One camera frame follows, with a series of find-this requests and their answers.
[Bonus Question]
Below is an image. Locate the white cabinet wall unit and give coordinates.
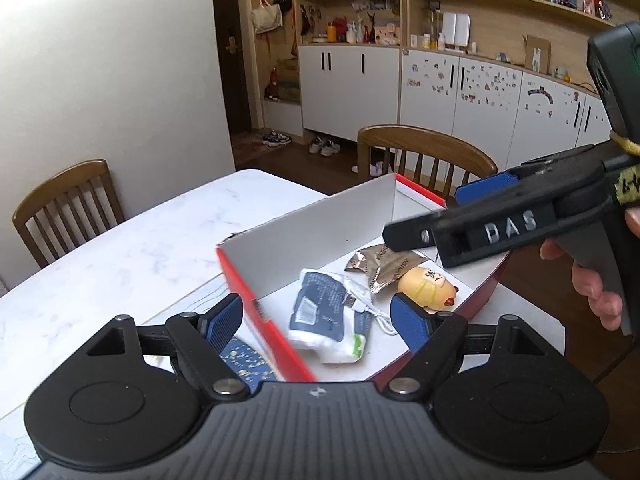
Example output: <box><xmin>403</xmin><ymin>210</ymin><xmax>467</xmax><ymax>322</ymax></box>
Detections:
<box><xmin>246</xmin><ymin>0</ymin><xmax>640</xmax><ymax>172</ymax></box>

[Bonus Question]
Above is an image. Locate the white navy tissue pack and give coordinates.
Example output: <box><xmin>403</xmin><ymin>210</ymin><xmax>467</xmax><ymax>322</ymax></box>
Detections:
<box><xmin>286</xmin><ymin>269</ymin><xmax>375</xmax><ymax>364</ymax></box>

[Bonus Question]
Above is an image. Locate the wooden chair left side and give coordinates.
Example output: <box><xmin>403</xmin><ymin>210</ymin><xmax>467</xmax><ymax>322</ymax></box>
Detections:
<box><xmin>12</xmin><ymin>158</ymin><xmax>125</xmax><ymax>269</ymax></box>

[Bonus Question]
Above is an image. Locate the person's right hand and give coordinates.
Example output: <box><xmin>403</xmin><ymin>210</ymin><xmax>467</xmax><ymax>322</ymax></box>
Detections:
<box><xmin>539</xmin><ymin>207</ymin><xmax>639</xmax><ymax>332</ymax></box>

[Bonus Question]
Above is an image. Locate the wooden chair far side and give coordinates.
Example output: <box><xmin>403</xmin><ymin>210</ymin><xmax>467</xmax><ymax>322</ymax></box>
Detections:
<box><xmin>357</xmin><ymin>125</ymin><xmax>498</xmax><ymax>200</ymax></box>

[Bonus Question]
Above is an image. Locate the red white cardboard box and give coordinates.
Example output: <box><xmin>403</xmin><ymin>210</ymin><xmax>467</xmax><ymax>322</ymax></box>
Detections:
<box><xmin>214</xmin><ymin>172</ymin><xmax>511</xmax><ymax>391</ymax></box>

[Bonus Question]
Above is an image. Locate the wooden chair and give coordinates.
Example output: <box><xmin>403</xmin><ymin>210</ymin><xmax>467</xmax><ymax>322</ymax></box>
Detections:
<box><xmin>357</xmin><ymin>125</ymin><xmax>498</xmax><ymax>200</ymax></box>
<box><xmin>12</xmin><ymin>158</ymin><xmax>125</xmax><ymax>269</ymax></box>

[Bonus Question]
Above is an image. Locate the yellow cartoon head toy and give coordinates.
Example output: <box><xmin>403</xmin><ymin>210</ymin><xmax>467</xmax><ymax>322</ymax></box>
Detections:
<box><xmin>397</xmin><ymin>268</ymin><xmax>458</xmax><ymax>311</ymax></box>

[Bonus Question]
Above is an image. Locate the silver foil snack packet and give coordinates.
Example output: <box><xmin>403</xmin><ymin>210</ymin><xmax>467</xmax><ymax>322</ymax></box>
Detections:
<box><xmin>345</xmin><ymin>244</ymin><xmax>427</xmax><ymax>295</ymax></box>

